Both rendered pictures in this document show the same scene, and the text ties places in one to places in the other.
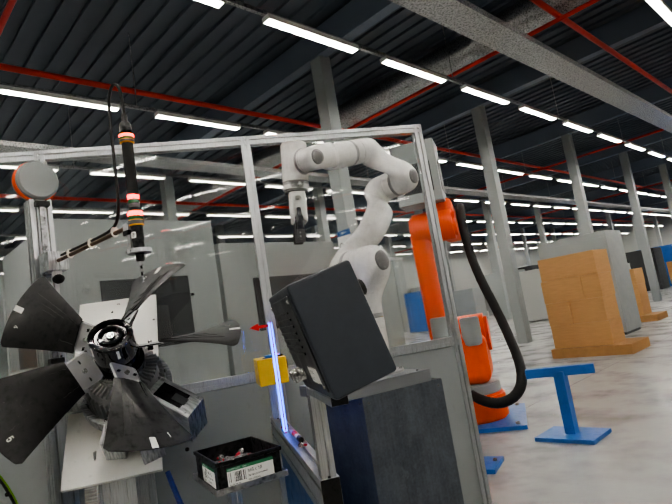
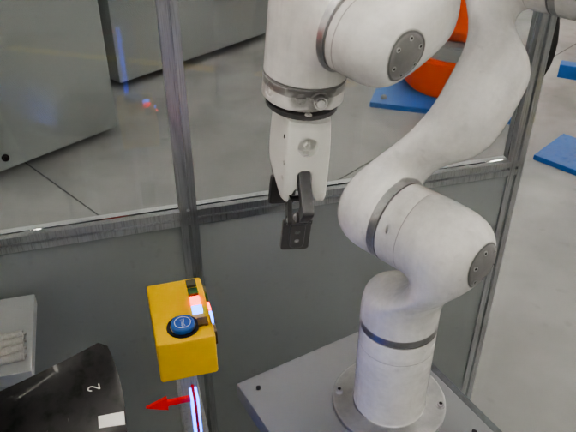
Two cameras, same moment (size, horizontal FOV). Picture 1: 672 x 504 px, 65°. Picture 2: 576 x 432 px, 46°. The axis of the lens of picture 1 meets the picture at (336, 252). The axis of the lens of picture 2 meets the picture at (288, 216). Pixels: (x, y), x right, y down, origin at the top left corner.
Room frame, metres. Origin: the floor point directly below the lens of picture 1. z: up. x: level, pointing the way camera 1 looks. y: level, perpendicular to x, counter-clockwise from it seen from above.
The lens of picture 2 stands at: (1.01, 0.12, 1.89)
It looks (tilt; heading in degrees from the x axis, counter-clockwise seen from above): 35 degrees down; 359
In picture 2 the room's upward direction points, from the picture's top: straight up
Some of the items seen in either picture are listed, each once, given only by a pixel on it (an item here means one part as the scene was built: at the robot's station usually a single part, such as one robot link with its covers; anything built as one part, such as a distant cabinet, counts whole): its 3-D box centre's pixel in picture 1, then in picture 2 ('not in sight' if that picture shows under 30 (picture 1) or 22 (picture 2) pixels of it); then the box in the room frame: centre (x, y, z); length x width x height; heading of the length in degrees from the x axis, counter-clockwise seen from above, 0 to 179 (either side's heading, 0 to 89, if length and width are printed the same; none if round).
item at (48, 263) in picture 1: (53, 263); not in sight; (1.94, 1.05, 1.54); 0.10 x 0.07 x 0.08; 50
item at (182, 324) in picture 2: not in sight; (183, 325); (1.86, 0.28, 1.08); 0.04 x 0.04 x 0.02
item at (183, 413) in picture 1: (177, 408); not in sight; (1.57, 0.53, 0.98); 0.20 x 0.16 x 0.20; 15
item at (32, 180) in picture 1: (35, 182); not in sight; (2.00, 1.12, 1.88); 0.17 x 0.15 x 0.16; 105
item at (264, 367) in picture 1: (270, 371); (182, 330); (1.91, 0.30, 1.02); 0.16 x 0.10 x 0.11; 15
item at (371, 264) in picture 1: (367, 282); (423, 271); (1.76, -0.09, 1.27); 0.19 x 0.12 x 0.24; 42
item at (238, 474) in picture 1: (237, 462); not in sight; (1.41, 0.34, 0.85); 0.22 x 0.17 x 0.07; 30
